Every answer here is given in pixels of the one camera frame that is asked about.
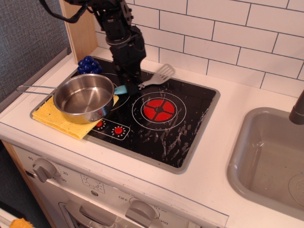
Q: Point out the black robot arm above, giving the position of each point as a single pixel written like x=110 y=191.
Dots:
x=114 y=16

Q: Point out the black toy stove top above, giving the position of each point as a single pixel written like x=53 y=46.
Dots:
x=161 y=125

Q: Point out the grey oven knob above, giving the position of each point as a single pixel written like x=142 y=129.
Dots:
x=141 y=213
x=44 y=169

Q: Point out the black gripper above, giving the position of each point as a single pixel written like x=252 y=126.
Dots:
x=128 y=52

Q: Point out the stainless steel pot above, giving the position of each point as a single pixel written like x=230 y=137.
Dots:
x=84 y=98

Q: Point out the blue handled grey spatula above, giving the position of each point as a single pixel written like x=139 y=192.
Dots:
x=161 y=76

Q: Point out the grey faucet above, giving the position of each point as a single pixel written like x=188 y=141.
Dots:
x=297 y=113

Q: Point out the orange object bottom left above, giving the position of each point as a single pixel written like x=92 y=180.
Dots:
x=20 y=223

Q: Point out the grey oven door handle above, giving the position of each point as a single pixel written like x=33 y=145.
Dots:
x=95 y=217

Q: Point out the grey left oven knob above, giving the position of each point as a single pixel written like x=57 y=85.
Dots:
x=44 y=169

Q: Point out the yellow folded cloth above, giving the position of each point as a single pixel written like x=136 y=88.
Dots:
x=49 y=115

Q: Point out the blue toy grapes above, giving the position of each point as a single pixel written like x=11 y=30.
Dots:
x=89 y=66

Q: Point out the grey right oven knob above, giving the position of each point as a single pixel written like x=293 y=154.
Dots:
x=141 y=213

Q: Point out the grey sink basin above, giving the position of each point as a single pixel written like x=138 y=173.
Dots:
x=267 y=163

